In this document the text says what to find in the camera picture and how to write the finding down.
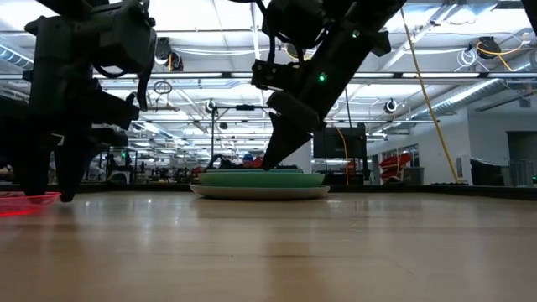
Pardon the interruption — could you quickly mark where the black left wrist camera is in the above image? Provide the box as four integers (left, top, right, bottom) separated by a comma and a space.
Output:
83, 89, 142, 130

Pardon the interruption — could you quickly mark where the black cylindrical bin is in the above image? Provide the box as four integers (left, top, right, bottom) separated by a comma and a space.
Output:
469, 157, 506, 187

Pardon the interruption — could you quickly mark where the black metal rig frame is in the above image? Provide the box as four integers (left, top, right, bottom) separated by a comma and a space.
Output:
210, 104, 274, 164

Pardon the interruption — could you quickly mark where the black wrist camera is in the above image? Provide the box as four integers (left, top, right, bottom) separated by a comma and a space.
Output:
250, 58, 305, 92
83, 89, 142, 130

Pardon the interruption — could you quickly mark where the large grey plastic plate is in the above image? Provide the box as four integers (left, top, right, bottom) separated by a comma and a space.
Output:
190, 184, 332, 201

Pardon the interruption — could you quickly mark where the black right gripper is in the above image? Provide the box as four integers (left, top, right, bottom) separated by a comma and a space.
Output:
260, 0, 408, 171

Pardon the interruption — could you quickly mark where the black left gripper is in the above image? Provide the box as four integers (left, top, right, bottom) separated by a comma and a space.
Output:
18, 0, 159, 204

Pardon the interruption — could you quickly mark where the large green plastic plate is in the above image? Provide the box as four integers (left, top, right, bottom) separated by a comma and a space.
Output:
197, 172, 326, 189

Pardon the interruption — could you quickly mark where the red curved shell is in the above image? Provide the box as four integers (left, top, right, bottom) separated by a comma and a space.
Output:
378, 153, 414, 182

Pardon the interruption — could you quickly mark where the person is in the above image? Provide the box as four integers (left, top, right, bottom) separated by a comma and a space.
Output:
215, 153, 256, 170

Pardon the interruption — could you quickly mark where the white building column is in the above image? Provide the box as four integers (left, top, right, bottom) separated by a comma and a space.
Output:
292, 140, 313, 174

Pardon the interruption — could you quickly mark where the black monitor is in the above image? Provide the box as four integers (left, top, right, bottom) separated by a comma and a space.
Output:
311, 125, 368, 160

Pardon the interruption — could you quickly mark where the red translucent plastic plate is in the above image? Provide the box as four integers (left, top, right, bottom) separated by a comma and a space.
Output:
0, 191, 63, 218

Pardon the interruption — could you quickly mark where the yellow hanging cable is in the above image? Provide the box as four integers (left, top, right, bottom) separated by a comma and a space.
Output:
399, 7, 460, 185

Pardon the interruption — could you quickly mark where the black aluminium table frame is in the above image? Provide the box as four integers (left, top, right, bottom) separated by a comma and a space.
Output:
0, 181, 537, 201

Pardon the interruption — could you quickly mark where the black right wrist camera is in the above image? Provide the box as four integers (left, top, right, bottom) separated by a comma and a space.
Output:
250, 58, 305, 92

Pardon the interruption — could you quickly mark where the grey door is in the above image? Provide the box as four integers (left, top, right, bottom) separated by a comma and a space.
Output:
506, 130, 537, 187

